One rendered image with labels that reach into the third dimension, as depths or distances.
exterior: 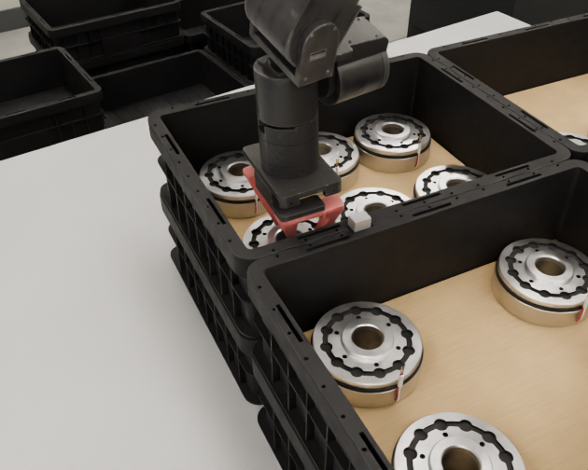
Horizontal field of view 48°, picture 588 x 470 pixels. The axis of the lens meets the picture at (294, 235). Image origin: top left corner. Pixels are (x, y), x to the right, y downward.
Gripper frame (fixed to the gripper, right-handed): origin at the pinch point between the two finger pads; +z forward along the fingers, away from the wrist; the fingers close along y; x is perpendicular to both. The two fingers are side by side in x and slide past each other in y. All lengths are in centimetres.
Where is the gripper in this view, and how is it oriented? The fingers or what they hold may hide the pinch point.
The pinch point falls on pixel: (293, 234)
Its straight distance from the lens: 71.5
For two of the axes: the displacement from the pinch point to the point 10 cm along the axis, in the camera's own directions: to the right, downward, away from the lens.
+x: -9.1, 2.9, -3.0
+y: -4.1, -5.6, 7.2
